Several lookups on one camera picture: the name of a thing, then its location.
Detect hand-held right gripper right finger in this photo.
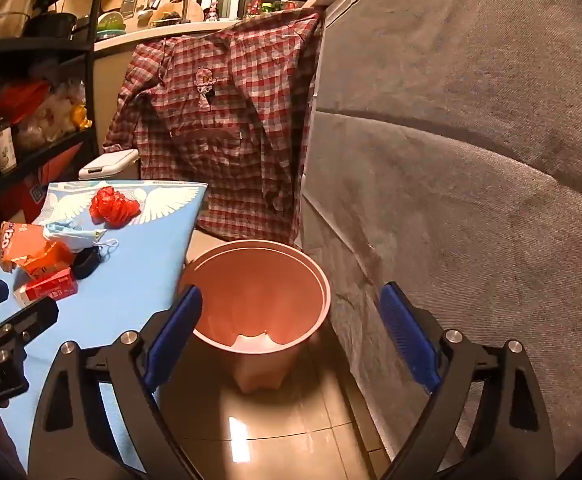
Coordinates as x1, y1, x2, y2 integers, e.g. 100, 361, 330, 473
380, 281, 558, 480

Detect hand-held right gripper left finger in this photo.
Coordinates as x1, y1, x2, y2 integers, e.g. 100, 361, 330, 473
27, 284, 204, 480

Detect orange snack packet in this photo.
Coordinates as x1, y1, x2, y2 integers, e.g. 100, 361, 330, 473
0, 221, 76, 277

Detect small black case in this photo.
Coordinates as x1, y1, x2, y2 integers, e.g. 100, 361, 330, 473
72, 247, 102, 281

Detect pink plastic bucket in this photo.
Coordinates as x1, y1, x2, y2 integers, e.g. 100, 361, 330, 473
178, 240, 332, 393

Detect blue face mask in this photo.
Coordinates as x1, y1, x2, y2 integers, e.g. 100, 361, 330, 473
43, 220, 120, 263

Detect red white box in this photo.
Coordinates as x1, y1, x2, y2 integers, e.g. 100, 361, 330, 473
13, 267, 79, 306

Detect orange cardboard box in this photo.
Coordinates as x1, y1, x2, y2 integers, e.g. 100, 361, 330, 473
13, 142, 84, 223

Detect red crumpled plastic bag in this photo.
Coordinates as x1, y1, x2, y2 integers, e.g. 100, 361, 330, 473
90, 186, 142, 225

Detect labelled glass jar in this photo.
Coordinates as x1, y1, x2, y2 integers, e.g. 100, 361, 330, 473
0, 120, 18, 175

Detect white lidded bin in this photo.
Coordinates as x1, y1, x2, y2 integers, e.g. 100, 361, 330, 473
78, 148, 139, 181

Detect clear plastic bags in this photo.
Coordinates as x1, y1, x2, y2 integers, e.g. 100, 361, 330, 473
18, 80, 86, 148

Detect yellow packet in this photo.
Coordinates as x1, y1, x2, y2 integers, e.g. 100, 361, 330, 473
71, 102, 93, 130

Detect red plaid shirt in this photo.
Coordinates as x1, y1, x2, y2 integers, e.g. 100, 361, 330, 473
102, 7, 326, 246

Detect black shelf rack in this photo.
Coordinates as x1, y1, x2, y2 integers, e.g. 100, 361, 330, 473
0, 0, 112, 241

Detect black cooking pot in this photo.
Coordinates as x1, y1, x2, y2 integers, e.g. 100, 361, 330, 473
23, 10, 79, 38

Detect green dish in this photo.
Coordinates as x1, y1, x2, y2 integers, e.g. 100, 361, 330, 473
96, 10, 128, 41

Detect white kitchen counter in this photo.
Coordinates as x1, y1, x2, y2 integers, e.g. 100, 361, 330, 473
93, 17, 242, 51

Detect wooden cutting board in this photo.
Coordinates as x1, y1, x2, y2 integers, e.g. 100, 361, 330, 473
156, 0, 204, 23

